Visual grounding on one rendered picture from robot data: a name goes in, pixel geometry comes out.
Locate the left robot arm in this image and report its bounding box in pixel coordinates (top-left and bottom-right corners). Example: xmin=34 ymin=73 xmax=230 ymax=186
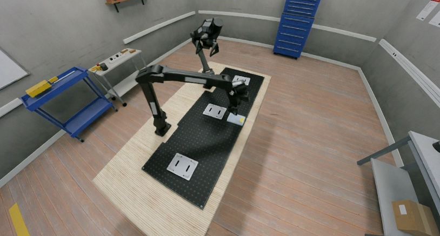
xmin=190 ymin=17 xmax=223 ymax=90

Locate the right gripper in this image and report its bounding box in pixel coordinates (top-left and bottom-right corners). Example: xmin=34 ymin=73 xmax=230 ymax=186
xmin=228 ymin=95 xmax=241 ymax=116

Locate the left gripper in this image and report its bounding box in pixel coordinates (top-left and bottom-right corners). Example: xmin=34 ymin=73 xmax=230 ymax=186
xmin=196 ymin=38 xmax=219 ymax=57

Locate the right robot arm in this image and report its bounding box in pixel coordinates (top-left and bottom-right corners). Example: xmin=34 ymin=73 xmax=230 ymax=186
xmin=136 ymin=64 xmax=250 ymax=137

